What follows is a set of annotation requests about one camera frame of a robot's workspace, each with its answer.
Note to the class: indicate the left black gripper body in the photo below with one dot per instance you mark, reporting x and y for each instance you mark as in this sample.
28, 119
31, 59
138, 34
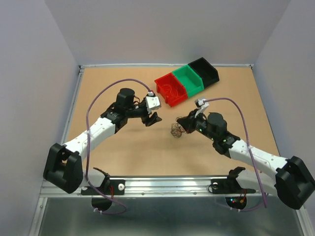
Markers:
138, 111

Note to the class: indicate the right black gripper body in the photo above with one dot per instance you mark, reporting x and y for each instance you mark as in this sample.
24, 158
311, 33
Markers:
200, 125

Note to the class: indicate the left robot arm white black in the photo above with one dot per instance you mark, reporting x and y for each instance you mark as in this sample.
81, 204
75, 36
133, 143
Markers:
64, 167

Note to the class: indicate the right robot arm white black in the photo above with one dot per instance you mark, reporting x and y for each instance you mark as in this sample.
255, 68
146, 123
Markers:
289, 179

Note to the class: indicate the red plastic bin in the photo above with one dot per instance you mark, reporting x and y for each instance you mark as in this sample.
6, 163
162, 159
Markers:
171, 90

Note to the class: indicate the green plastic bin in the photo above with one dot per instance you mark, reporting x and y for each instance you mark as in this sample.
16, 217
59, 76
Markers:
189, 79

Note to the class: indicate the black plastic bin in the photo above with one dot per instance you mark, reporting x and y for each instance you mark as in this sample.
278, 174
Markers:
205, 71

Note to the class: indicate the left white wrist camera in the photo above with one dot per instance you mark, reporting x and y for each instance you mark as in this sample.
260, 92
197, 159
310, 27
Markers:
152, 103

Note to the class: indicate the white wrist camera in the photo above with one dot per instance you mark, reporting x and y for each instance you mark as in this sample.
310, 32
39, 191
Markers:
152, 103
202, 104

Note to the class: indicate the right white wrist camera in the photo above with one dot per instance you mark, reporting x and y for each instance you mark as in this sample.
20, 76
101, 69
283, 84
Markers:
202, 104

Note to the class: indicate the aluminium mounting rail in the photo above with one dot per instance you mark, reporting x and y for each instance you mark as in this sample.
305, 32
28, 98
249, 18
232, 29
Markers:
136, 187

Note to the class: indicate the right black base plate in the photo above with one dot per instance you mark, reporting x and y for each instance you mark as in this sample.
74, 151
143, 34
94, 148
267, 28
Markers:
227, 186

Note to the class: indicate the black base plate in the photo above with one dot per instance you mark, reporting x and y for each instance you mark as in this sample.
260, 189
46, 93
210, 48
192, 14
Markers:
110, 187
227, 186

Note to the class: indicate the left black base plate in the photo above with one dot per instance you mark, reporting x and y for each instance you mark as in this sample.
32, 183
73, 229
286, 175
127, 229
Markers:
110, 187

